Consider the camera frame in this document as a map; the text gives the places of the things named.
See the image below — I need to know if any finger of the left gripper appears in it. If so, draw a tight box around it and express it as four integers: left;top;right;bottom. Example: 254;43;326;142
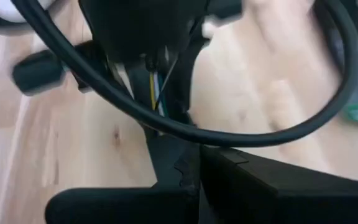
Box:
12;39;109;95
168;27;213;114

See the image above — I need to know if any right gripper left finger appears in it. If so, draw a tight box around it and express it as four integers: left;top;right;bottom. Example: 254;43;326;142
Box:
44;144;202;224

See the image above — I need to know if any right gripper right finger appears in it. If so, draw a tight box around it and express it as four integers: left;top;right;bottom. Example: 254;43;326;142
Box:
199;145;358;224

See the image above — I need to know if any black slotted cable duct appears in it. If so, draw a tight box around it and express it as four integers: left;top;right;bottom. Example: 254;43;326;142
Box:
110;60;196;138

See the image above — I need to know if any black left wrist camera cable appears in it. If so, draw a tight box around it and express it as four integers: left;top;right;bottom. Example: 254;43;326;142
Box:
0;0;358;149

